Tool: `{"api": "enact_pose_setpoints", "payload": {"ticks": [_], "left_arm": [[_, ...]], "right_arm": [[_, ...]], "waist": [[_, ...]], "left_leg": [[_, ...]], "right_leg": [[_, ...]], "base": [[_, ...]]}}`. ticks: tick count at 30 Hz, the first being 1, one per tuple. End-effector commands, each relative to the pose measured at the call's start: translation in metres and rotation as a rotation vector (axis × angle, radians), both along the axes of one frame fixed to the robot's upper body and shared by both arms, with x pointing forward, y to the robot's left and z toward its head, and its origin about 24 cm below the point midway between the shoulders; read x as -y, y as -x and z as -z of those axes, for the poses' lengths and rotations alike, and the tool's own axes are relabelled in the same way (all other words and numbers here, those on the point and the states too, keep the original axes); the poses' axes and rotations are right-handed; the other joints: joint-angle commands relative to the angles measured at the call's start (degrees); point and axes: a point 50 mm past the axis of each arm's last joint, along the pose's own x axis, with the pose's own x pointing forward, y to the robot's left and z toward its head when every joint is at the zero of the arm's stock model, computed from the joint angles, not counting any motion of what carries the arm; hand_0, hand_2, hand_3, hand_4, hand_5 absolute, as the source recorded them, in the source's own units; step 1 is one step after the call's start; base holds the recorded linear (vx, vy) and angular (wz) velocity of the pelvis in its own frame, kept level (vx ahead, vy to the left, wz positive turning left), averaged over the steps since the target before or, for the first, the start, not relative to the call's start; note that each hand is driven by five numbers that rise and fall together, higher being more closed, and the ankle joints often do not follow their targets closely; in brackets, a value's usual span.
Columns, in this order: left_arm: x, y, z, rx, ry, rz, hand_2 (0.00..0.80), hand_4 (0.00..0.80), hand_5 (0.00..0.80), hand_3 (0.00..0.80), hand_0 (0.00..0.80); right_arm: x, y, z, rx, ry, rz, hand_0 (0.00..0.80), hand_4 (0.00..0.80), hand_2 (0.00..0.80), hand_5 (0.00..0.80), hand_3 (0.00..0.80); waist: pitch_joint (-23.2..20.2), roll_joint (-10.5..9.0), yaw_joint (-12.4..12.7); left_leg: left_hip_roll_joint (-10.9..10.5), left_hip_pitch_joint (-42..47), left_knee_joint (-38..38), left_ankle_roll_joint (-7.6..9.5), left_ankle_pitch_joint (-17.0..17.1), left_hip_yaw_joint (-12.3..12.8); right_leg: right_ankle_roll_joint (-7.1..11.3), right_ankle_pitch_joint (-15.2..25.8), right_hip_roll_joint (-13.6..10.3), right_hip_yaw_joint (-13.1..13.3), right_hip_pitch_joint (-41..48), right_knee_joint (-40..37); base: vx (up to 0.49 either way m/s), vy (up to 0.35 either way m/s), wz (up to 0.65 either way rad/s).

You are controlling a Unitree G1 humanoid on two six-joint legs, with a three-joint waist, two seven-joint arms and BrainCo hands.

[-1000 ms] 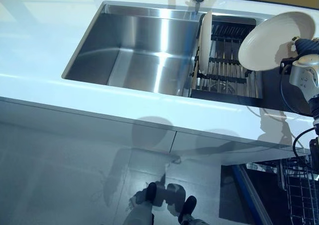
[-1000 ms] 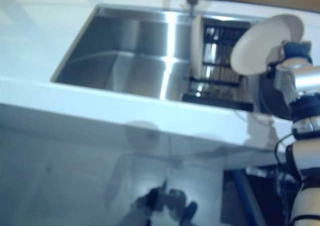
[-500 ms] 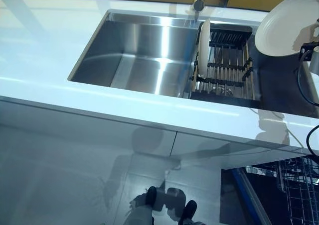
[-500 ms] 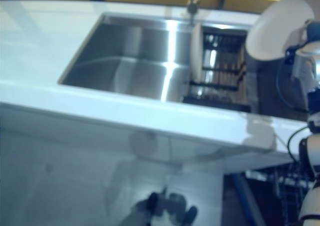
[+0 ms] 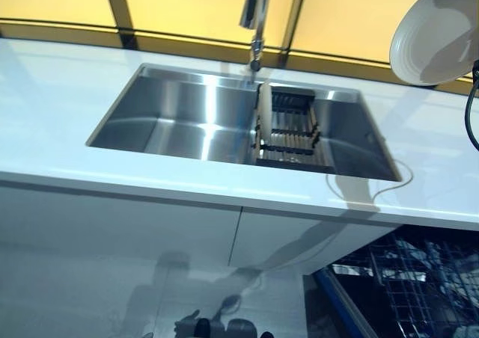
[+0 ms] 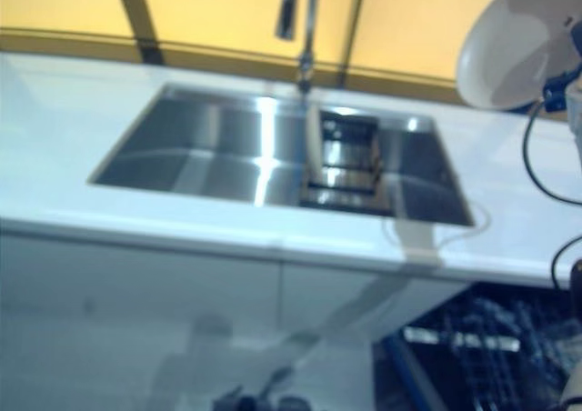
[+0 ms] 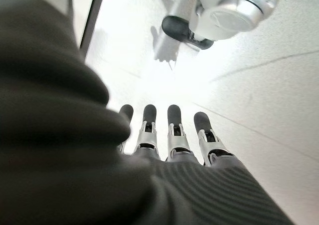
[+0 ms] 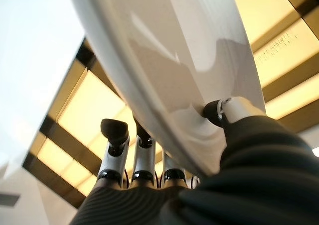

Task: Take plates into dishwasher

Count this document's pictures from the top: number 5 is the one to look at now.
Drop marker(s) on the narrow white cabinet door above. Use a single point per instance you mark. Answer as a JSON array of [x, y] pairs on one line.
[[299, 241]]

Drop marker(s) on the dishwasher door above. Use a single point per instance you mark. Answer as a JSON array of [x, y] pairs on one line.
[[333, 300]]

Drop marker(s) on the shallow beige plate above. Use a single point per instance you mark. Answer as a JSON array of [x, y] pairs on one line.
[[264, 117]]

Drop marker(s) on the deep beige plate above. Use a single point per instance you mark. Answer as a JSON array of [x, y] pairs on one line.
[[430, 35]]

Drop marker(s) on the wide white cabinet door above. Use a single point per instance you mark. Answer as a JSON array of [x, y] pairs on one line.
[[112, 222]]

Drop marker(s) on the chrome pull-down faucet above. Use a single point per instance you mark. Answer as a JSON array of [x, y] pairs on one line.
[[258, 12]]

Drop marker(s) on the black slatted sink rack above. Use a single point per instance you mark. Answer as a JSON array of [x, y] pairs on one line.
[[295, 128]]

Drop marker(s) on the stainless steel sink basin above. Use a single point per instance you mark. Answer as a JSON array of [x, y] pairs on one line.
[[179, 121]]

